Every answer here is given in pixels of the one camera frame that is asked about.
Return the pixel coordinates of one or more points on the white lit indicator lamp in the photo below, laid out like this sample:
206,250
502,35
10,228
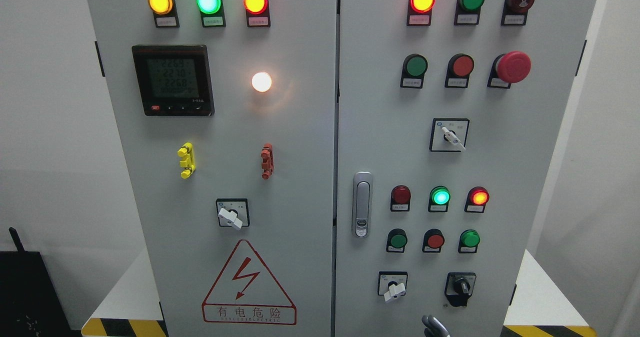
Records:
261,82

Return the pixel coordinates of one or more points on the silver door lock handle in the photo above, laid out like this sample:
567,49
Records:
361,203

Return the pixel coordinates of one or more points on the red lit indicator lamp middle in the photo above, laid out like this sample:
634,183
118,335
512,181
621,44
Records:
476,200

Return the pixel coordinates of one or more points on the red emergency stop mushroom button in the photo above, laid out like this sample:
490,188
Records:
509,68

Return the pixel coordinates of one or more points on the black knob selector switch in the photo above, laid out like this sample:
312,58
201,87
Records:
459,288

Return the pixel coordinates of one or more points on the green push button upper row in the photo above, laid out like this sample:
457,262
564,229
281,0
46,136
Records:
413,71

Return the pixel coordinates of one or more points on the left door rotary selector switch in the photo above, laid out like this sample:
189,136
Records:
233,213

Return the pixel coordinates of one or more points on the red push button lower middle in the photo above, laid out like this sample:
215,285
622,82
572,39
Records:
433,240

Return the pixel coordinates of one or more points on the red-ringed indicator lamp door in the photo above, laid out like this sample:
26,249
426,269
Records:
419,13
257,13

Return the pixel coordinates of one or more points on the green lit indicator lamp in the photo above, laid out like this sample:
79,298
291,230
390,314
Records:
212,14

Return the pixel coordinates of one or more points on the red-ringed indicator lamp left door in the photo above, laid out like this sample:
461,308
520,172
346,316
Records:
257,13

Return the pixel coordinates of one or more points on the lower white rotary selector switch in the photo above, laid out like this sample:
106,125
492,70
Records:
392,285

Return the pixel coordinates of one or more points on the red electrical hazard warning sticker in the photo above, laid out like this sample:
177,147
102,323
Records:
247,292

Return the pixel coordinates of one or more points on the black digital power meter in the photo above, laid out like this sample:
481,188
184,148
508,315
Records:
174,80

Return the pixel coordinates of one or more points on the red-ringed indicator lamp right door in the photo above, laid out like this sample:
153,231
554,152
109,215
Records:
419,13

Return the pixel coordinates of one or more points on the white platform with hazard stripes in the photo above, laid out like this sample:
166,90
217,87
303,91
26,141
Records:
538,309

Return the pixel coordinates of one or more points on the green push button lower right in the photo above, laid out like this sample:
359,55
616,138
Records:
468,242

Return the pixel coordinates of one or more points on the grey electrical control cabinet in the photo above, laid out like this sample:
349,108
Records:
336,108

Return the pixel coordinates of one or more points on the yellow indicator lamp top left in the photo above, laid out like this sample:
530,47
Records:
165,13

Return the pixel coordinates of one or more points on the upper right rotary selector switch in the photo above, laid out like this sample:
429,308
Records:
449,134

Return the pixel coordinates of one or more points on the green push button lower left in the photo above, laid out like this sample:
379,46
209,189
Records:
396,241

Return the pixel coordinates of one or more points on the red indicator lamp middle left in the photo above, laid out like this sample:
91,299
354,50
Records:
400,197

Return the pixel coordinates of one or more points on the green indicator lamp middle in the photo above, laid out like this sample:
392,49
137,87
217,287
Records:
439,199

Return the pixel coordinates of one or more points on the dark red buzzer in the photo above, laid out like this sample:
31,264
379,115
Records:
515,12

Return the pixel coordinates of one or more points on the black device with antenna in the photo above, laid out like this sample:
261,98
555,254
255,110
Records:
29,304

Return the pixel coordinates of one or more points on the green indicator lamp top right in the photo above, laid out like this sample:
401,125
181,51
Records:
467,12

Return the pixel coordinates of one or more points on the red push button upper row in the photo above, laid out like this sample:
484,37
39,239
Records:
458,71

